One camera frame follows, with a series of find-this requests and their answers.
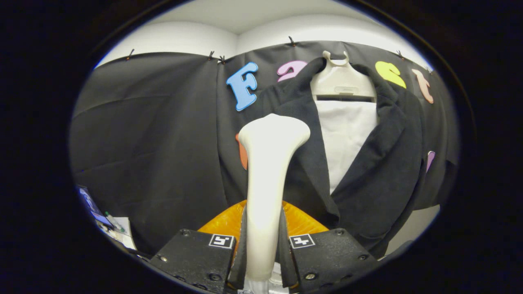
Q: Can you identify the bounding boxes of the black suit jacket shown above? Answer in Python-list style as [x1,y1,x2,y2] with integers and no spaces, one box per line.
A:
[245,57,425,260]

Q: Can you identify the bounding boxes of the white shirt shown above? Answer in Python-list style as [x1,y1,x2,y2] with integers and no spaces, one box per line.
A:
[315,100,378,194]

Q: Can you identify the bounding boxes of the white garment steamer head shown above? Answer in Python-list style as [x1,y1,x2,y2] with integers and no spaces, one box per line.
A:
[238,114,311,282]

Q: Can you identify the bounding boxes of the black backdrop cloth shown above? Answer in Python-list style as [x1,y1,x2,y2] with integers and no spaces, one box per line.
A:
[69,40,460,256]

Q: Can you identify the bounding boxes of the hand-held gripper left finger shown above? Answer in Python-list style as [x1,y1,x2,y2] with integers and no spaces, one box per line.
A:
[146,200,249,294]

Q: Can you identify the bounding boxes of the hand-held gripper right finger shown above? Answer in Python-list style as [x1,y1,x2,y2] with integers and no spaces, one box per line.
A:
[279,200,378,294]

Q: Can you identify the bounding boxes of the cream plastic hanger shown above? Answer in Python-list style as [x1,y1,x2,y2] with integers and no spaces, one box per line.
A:
[310,50,377,102]

